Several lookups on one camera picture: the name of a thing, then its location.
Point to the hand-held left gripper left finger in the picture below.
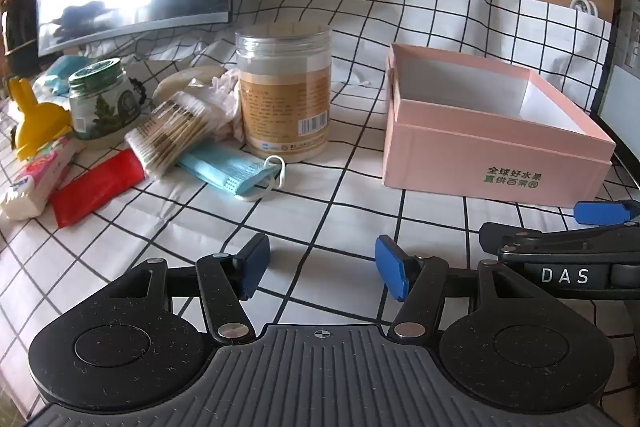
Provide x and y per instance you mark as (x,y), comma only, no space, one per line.
(252,267)

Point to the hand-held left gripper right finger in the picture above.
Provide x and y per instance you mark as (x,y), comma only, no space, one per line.
(392,272)

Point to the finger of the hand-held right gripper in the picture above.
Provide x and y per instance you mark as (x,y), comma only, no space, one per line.
(505,234)
(600,212)

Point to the pink cardboard box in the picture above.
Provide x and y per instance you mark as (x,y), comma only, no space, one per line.
(450,157)

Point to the clear plastic cotton swab jar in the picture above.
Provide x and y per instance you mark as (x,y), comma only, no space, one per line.
(282,107)

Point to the blue face mask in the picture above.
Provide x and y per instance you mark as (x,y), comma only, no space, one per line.
(220,169)

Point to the cotton swab pack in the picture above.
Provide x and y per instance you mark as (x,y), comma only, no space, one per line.
(170,127)

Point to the red packet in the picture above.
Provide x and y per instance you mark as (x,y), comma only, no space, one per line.
(95,189)

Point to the dark framed screen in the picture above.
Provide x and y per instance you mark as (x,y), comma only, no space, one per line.
(612,32)

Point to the green lidded glass jar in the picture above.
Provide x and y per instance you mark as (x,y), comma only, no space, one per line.
(100,112)

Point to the white pink tissue pack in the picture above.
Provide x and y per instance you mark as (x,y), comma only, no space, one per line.
(35,182)

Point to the blue wipes packet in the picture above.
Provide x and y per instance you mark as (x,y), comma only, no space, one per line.
(60,74)

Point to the black bag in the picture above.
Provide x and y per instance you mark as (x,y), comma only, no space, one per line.
(17,27)

